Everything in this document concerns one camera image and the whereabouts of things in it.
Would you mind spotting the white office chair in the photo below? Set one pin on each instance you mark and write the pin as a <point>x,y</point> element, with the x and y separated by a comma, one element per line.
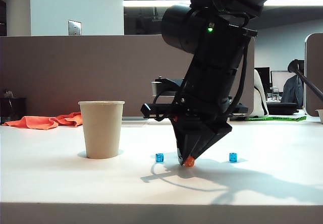
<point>261,100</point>

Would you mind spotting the silver laptop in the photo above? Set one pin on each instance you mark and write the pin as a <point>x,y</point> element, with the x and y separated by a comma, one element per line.
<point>135,118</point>

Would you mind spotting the blue translucent die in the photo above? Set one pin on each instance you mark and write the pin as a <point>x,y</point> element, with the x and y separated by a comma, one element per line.
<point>233,157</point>
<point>159,157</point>

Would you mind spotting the person in dark jacket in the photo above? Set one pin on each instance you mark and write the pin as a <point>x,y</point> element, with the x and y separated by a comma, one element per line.
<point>291,92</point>

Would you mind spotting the black flat case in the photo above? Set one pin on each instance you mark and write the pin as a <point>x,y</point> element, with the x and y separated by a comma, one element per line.
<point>281,108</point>

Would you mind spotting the orange die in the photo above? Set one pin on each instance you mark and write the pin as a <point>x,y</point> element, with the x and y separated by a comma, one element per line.
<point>189,162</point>

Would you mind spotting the brown partition with white edge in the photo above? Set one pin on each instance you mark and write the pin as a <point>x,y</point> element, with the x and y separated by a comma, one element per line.
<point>315,70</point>

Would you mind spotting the brown paper cup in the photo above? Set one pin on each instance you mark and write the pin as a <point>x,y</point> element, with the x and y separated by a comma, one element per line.
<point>101,130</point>

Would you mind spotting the black computer monitor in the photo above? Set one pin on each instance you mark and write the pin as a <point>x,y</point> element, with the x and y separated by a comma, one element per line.
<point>265,77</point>

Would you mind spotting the orange cloth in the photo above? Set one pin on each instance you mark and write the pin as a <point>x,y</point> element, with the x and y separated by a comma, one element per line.
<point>38,121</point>

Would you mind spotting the green tape strip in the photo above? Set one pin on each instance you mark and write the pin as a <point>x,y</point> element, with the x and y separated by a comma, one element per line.
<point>277,118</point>

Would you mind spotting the metal wall plate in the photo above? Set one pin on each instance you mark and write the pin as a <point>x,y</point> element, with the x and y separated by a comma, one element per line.
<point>74,27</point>

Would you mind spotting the clear glass bottle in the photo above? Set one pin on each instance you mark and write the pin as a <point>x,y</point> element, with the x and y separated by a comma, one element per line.
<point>275,94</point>

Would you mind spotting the black pole with knob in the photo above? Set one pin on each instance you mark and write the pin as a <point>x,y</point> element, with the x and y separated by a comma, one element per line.
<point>310,84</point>

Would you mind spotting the black waste bin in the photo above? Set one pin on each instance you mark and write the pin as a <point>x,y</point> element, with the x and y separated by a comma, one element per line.
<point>12,110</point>

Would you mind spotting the brown desk partition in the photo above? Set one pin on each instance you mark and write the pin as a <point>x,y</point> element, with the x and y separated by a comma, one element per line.
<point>75,70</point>

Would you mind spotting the monitor with white screen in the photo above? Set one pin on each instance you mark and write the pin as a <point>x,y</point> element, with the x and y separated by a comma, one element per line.
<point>280,79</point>

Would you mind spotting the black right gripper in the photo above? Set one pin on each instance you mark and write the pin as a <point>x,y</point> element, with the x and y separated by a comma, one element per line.
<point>207,95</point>

